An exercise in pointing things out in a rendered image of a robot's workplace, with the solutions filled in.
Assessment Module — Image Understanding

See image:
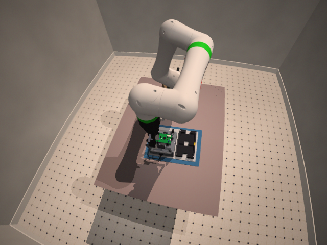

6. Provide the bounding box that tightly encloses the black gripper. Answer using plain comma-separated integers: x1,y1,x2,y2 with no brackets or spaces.
144,126,160,149

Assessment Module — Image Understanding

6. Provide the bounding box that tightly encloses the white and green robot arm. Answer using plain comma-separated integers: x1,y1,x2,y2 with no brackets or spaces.
128,19,214,130

